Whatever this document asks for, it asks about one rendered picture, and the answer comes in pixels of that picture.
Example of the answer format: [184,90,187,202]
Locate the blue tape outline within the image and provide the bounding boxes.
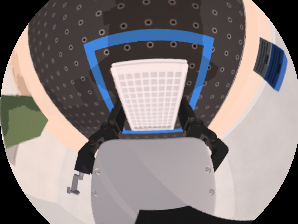
[84,29,214,133]

